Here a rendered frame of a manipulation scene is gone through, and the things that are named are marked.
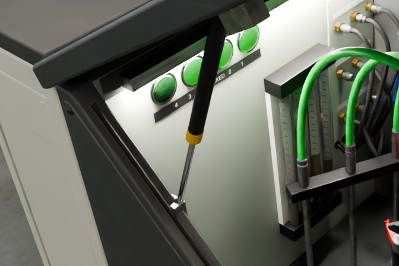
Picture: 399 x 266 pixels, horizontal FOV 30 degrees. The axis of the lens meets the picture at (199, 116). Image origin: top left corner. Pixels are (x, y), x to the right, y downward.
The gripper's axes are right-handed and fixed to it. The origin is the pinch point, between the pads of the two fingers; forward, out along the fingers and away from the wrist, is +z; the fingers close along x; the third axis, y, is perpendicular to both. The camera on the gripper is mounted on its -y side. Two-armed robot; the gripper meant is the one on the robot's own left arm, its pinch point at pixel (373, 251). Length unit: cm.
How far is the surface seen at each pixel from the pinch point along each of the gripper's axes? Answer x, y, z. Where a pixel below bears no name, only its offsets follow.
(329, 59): 29.3, -4.0, 27.1
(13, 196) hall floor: 25, 44, 257
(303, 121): 26.8, 6.0, 38.8
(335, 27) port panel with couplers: 48, 2, 45
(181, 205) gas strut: -2.0, -5.3, 29.4
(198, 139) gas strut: 0.1, -15.5, 16.8
